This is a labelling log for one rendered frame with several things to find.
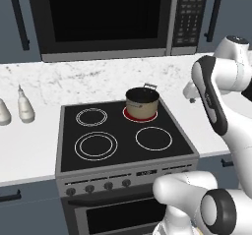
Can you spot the black and steel microwave oven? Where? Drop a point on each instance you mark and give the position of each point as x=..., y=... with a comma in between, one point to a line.
x=105, y=16

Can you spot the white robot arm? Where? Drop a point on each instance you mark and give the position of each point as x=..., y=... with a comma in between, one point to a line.
x=236, y=137

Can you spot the grey-blue cupboard door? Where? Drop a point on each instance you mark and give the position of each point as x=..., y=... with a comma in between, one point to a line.
x=234, y=12
x=34, y=22

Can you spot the black stove with hob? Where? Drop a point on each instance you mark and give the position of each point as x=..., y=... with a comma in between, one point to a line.
x=124, y=147

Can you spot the black oven door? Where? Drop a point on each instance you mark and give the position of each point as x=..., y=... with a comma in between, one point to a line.
x=124, y=216

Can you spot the black stove knob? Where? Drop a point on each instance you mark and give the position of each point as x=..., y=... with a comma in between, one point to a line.
x=70, y=191
x=89, y=188
x=108, y=185
x=126, y=182

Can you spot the white shaker bottle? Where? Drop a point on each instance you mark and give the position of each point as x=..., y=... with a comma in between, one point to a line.
x=4, y=114
x=25, y=109

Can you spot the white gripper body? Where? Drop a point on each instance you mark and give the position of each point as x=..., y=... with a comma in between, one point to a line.
x=189, y=90

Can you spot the grey-blue drawer front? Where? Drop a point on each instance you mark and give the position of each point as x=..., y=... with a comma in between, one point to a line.
x=213, y=173
x=32, y=216

